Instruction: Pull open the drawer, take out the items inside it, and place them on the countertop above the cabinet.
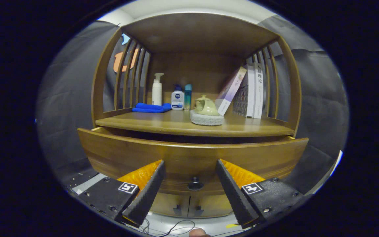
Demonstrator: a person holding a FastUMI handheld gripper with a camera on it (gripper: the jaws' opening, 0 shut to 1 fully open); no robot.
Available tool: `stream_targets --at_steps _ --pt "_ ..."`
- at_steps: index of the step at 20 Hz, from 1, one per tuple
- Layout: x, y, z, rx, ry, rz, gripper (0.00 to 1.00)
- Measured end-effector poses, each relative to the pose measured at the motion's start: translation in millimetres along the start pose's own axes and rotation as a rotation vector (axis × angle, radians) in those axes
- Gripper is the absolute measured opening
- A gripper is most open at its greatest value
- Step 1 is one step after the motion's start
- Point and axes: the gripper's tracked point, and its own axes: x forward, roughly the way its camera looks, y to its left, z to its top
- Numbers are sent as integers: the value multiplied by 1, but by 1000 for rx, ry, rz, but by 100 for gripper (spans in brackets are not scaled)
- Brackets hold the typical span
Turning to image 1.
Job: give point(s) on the white lotion bottle blue cap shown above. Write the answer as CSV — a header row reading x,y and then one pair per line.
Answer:
x,y
177,100

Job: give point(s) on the dark patterned book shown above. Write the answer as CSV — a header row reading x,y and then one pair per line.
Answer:
x,y
242,102

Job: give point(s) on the wooden drawer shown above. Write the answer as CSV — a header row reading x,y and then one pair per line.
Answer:
x,y
183,154

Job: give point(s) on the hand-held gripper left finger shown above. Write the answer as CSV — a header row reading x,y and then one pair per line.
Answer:
x,y
148,197

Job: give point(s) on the blue folded cloth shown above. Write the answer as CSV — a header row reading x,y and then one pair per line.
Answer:
x,y
150,108

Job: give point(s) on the wooden cabinet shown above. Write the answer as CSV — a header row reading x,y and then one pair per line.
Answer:
x,y
196,33

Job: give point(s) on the purple white book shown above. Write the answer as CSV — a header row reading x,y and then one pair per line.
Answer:
x,y
230,90

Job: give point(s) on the white pump bottle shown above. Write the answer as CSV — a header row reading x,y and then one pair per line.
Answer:
x,y
157,95

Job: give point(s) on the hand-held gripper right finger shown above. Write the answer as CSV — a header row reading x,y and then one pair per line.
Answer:
x,y
237,197

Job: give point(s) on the teal slim bottle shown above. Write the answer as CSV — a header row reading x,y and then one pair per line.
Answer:
x,y
188,98

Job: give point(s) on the white panel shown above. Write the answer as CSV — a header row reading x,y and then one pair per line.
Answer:
x,y
337,161

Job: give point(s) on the wooden countertop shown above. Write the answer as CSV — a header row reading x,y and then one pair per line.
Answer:
x,y
163,123

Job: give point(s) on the yellow tape strip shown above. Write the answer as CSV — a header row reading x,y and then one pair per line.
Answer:
x,y
232,225

